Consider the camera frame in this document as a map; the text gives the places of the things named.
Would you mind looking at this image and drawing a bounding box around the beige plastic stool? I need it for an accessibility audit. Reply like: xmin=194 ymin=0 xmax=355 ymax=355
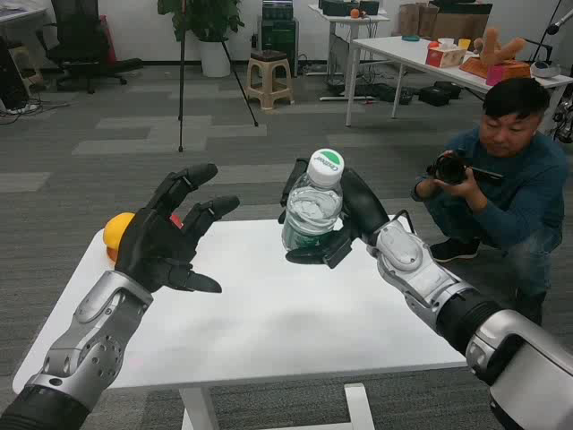
xmin=244 ymin=49 xmax=295 ymax=111

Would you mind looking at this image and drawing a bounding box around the yellow round fruit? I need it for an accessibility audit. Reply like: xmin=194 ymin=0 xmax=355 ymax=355
xmin=103 ymin=212 xmax=136 ymax=252

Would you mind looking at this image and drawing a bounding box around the clear plastic water bottle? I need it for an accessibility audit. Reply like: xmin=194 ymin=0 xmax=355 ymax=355
xmin=280 ymin=147 xmax=346 ymax=250

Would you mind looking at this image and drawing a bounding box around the red and white tissue box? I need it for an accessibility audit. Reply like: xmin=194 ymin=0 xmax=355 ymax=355
xmin=424 ymin=38 xmax=467 ymax=69

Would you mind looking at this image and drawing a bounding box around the black microphone stand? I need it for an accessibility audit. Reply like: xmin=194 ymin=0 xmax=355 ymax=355
xmin=530 ymin=0 xmax=573 ymax=65

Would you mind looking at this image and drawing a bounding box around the white plant pot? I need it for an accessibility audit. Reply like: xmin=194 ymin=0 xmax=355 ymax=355
xmin=198 ymin=39 xmax=232 ymax=79

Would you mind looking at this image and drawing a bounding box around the black office chair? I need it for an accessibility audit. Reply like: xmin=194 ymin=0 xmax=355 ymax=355
xmin=37 ymin=0 xmax=145 ymax=95

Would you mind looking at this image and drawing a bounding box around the orange tray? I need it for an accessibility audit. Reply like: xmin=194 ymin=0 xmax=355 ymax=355
xmin=459 ymin=55 xmax=532 ymax=81

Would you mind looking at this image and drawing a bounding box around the white rounded device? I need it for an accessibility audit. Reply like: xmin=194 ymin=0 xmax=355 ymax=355
xmin=529 ymin=60 xmax=561 ymax=80

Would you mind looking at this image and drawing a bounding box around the brown cardboard box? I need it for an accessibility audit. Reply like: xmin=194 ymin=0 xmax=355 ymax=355
xmin=431 ymin=3 xmax=494 ymax=42

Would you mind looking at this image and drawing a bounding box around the black tripod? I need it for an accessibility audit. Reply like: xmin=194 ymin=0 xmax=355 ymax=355
xmin=175 ymin=0 xmax=261 ymax=153

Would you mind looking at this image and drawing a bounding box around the white standing desk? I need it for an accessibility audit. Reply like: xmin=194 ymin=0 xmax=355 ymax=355
xmin=307 ymin=4 xmax=391 ymax=102

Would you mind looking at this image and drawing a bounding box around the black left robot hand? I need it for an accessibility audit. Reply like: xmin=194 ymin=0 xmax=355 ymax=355
xmin=114 ymin=163 xmax=241 ymax=295

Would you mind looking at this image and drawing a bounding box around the black video camera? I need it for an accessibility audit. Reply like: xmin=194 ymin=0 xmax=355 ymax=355
xmin=426 ymin=150 xmax=505 ymax=185

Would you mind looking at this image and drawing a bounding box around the pink cup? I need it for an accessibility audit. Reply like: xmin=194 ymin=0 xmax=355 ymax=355
xmin=486 ymin=64 xmax=508 ymax=87

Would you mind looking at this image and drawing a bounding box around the red object behind chair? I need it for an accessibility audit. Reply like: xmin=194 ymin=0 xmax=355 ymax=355
xmin=98 ymin=14 xmax=118 ymax=65

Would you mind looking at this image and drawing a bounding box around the tan plush toy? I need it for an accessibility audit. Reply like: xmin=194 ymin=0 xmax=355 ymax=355
xmin=473 ymin=27 xmax=530 ymax=68

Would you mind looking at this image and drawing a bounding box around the white table base frame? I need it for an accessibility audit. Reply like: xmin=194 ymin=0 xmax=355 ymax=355
xmin=177 ymin=383 xmax=376 ymax=430

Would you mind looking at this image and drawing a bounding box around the black case on floor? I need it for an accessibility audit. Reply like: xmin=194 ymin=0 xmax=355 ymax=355
xmin=417 ymin=82 xmax=463 ymax=108

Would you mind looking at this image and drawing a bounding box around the green potted plant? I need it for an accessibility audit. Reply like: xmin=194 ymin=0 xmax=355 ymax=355
xmin=156 ymin=0 xmax=246 ymax=44

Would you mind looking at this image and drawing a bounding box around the crouching man in teal sweater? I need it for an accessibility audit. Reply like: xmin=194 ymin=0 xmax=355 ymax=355
xmin=411 ymin=77 xmax=570 ymax=326

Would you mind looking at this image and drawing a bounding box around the black computer tower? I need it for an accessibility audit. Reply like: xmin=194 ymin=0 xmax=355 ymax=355
xmin=258 ymin=0 xmax=301 ymax=78

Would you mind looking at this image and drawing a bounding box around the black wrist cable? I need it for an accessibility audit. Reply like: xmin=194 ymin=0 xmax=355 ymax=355
xmin=392 ymin=209 xmax=418 ymax=235

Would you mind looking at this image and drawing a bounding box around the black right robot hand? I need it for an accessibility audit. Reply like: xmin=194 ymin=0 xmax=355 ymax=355
xmin=278 ymin=157 xmax=391 ymax=271

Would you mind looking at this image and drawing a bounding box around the long white table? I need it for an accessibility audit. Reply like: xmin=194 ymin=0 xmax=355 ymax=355
xmin=344 ymin=35 xmax=573 ymax=132

